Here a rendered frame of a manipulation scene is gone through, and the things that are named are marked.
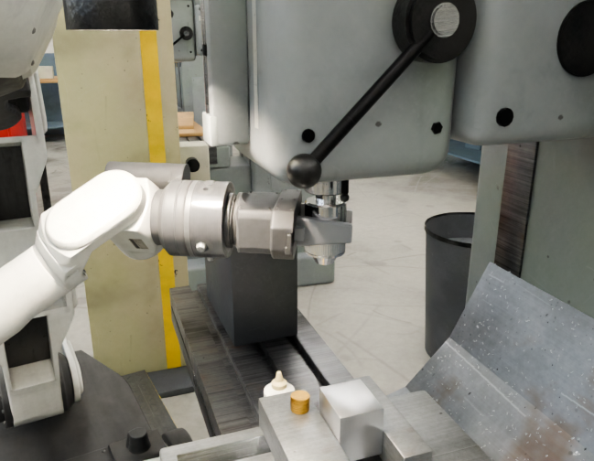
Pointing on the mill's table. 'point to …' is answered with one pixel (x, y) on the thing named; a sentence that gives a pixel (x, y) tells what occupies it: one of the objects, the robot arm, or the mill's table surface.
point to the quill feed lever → (448, 34)
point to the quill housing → (340, 91)
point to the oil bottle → (277, 386)
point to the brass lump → (299, 402)
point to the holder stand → (253, 295)
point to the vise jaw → (297, 432)
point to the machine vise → (426, 441)
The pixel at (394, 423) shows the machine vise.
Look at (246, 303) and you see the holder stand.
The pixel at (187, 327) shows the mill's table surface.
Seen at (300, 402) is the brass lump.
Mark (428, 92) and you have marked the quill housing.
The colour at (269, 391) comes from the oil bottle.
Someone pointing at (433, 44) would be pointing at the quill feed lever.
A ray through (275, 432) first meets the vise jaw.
